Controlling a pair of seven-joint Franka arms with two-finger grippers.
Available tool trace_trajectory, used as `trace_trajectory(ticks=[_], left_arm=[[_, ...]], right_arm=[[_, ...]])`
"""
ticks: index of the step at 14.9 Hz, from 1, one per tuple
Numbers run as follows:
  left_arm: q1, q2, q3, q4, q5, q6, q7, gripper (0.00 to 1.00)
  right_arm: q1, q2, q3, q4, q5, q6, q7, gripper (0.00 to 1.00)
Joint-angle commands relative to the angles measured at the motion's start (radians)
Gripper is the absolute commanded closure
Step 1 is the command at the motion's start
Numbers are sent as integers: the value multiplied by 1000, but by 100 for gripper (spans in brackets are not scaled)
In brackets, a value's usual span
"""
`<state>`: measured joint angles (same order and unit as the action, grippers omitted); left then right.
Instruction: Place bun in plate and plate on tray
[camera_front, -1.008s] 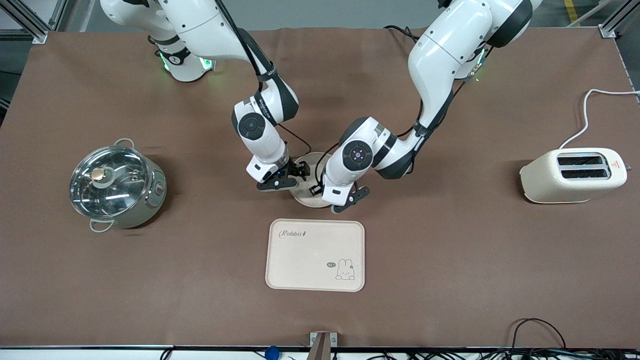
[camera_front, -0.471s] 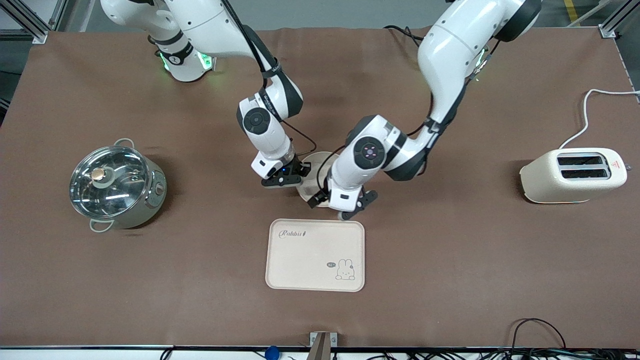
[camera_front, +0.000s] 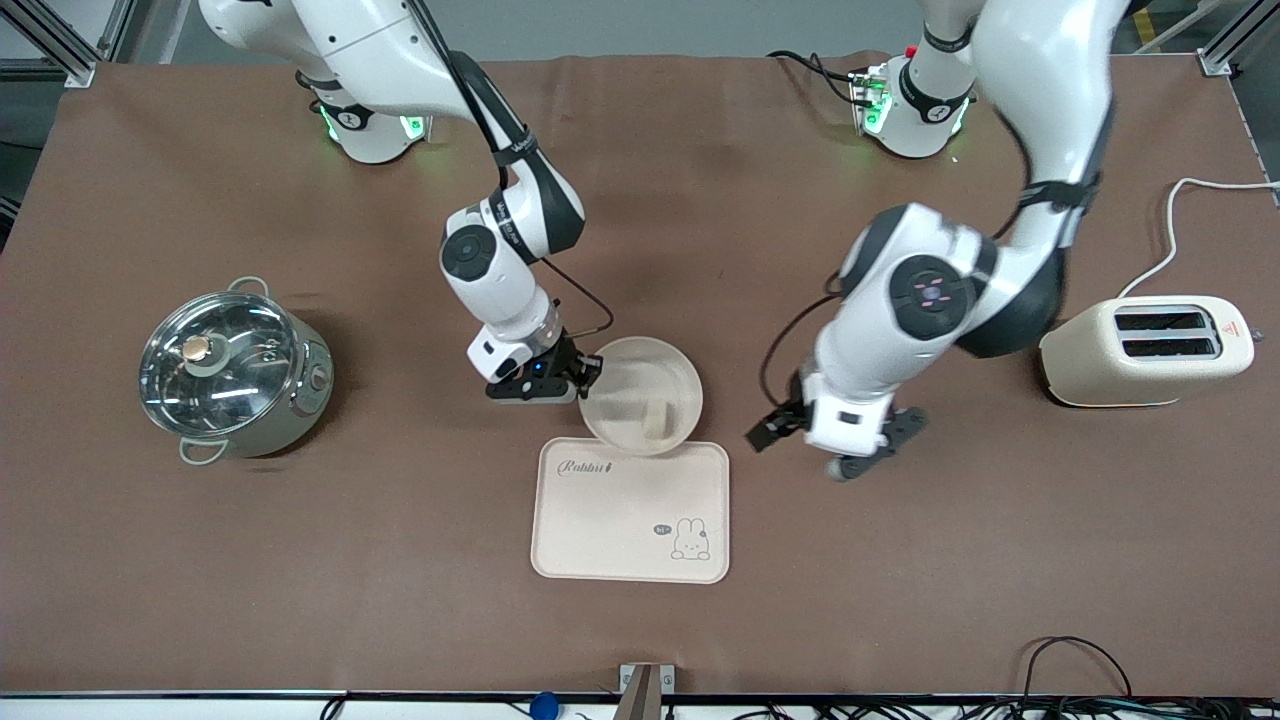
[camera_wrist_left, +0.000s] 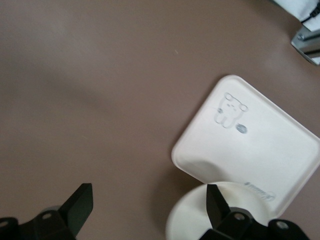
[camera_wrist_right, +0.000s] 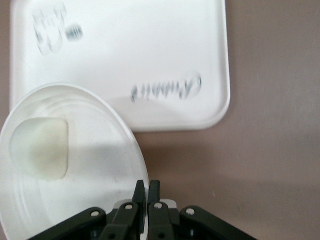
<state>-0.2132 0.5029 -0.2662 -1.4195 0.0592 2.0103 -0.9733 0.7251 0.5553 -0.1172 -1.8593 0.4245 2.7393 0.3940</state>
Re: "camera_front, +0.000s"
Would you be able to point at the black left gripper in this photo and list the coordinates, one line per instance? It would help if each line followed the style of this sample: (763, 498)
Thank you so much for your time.
(768, 429)

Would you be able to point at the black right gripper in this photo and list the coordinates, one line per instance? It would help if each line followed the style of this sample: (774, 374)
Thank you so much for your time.
(566, 359)

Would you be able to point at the cream round plate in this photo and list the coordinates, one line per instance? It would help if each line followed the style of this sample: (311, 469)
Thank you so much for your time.
(625, 400)

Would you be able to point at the small cream bun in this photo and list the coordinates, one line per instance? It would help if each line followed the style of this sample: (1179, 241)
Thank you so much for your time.
(657, 420)

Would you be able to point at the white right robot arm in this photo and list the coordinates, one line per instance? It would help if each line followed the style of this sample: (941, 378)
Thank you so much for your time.
(500, 270)

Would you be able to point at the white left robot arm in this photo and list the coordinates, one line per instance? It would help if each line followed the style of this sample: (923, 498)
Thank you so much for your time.
(930, 290)

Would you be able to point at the cream rabbit print tray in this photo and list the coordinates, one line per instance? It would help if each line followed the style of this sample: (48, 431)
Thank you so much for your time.
(625, 520)

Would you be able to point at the pale green electric pot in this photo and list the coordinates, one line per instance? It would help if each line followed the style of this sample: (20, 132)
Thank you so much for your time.
(300, 405)

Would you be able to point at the brown table cover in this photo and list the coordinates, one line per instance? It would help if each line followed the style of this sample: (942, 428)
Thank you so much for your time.
(400, 600)

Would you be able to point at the small blue round knob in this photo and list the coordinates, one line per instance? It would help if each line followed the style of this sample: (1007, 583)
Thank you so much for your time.
(543, 706)

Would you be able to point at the cream two-slot toaster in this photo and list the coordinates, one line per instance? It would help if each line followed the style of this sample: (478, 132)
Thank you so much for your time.
(1120, 375)

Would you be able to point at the glass pot lid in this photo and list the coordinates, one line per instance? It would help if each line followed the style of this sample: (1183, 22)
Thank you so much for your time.
(215, 360)

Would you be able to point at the grey metal camera bracket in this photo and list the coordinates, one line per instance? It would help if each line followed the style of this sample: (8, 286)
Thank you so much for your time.
(645, 690)

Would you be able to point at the aluminium frame profile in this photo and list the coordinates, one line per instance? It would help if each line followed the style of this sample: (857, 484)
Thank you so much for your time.
(60, 45)
(1235, 45)

